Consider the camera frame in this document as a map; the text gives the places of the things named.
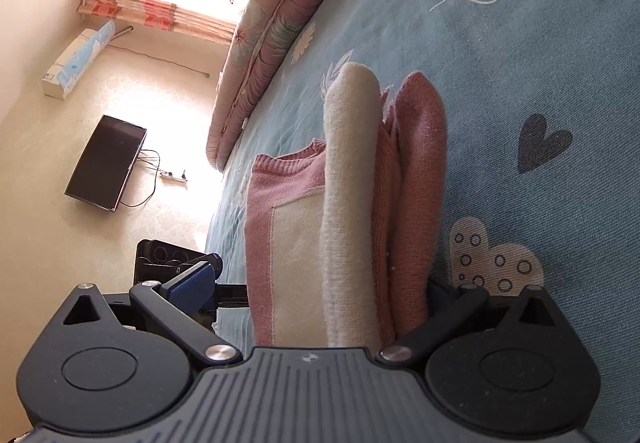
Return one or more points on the pink and cream sweater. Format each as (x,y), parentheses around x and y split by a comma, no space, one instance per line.
(341,235)

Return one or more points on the orange patterned left curtain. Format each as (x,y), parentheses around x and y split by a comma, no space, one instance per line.
(202,19)

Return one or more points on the white air conditioner unit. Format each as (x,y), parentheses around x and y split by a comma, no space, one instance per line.
(70,66)

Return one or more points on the blue floral bed sheet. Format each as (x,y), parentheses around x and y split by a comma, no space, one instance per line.
(542,106)

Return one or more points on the wall-mounted black television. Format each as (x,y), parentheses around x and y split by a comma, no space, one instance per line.
(103,169)

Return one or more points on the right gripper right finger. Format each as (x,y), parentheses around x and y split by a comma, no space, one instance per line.
(451,313)

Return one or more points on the white power strip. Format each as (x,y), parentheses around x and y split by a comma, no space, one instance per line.
(174,178)

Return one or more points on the folded pink floral quilt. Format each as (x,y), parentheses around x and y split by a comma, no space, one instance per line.
(266,31)

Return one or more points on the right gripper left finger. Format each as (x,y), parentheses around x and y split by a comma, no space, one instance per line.
(168,311)

